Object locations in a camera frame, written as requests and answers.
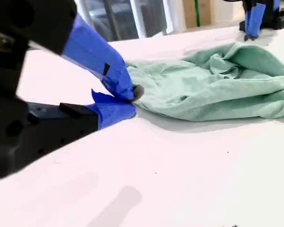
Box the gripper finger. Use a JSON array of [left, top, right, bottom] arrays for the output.
[[0, 0, 145, 103], [250, 3, 267, 38], [27, 88, 136, 164], [243, 9, 252, 42]]

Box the pale green T-shirt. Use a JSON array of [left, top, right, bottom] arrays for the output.
[[125, 42, 284, 122]]

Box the brown cardboard box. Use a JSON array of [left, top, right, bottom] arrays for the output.
[[182, 0, 215, 30]]

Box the white framed glass window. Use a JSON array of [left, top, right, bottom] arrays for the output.
[[77, 0, 175, 43]]

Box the green pole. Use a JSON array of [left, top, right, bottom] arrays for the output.
[[195, 0, 202, 27]]

